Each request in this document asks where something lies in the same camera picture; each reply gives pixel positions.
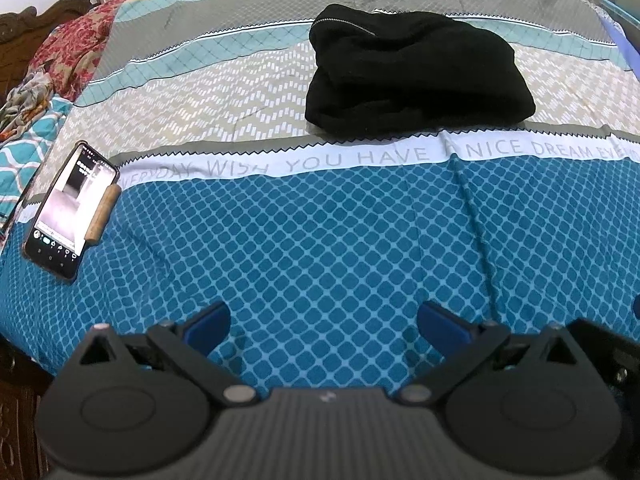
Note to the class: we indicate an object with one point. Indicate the grey orange printed cloth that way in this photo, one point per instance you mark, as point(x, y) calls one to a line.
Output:
point(22, 105)

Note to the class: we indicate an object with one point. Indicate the black pants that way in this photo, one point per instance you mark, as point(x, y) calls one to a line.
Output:
point(410, 70)

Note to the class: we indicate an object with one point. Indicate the teal patterned bed sheet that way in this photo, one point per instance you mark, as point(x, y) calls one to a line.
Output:
point(320, 240)

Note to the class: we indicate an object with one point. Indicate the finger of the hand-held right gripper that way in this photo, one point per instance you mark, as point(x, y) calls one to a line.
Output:
point(615, 347)

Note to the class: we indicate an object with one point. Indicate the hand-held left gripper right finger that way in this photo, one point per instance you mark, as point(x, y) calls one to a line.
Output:
point(440, 325)

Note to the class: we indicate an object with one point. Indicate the black smartphone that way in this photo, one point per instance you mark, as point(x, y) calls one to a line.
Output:
point(65, 210)

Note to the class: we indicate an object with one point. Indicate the teal white patterned quilt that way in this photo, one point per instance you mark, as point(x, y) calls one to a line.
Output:
point(25, 160)

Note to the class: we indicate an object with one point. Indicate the wooden stick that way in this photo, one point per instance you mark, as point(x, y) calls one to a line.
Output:
point(102, 217)

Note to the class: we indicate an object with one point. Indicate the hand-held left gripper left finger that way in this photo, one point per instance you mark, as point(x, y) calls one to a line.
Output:
point(207, 322)

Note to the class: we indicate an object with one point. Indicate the periwinkle blue cloth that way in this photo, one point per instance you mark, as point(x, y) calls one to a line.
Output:
point(627, 50)

